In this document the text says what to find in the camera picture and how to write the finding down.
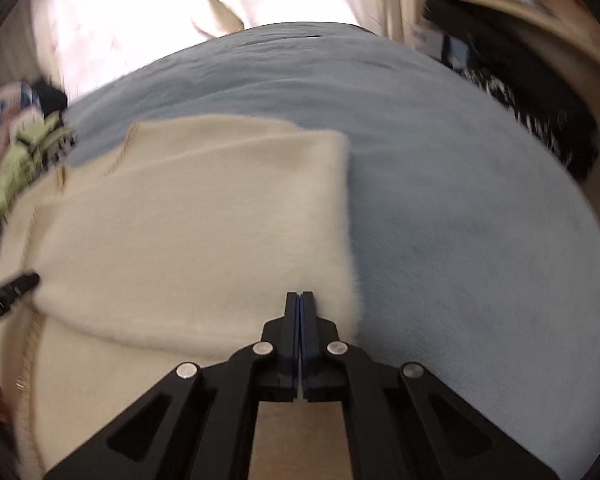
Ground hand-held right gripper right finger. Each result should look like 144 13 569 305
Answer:
300 291 561 480

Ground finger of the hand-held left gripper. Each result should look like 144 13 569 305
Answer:
0 270 42 333

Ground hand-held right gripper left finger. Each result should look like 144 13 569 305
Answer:
44 291 301 480

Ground cream fleece garment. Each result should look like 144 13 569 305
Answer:
0 114 361 480

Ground light green cloth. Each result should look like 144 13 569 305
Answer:
0 112 76 216

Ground grey-blue blanket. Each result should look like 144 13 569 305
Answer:
62 21 600 480

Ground white curtain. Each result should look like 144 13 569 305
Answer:
30 0 416 106

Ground white blue box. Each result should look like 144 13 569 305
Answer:
415 22 471 68

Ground wooden shelf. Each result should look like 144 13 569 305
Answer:
420 0 600 86

